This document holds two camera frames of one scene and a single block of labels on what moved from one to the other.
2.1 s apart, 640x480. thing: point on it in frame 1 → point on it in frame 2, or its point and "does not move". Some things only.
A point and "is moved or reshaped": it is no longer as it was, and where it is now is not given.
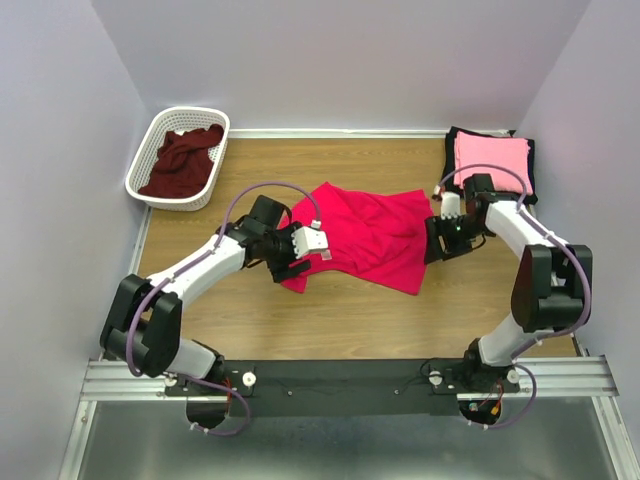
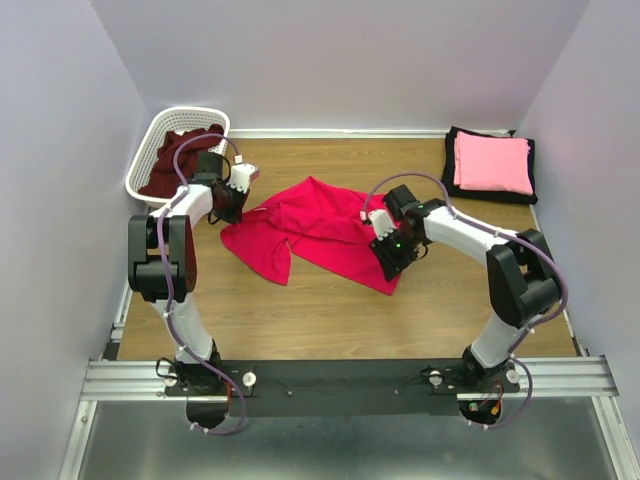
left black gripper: (282, 271) → (236, 215)
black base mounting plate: (342, 388) does not move
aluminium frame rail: (553, 379) does not move
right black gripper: (434, 226) → (390, 264)
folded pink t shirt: (506, 152) does not move
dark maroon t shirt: (183, 163) does not move
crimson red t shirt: (374, 240) is moved or reshaped
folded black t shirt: (448, 176) does not move
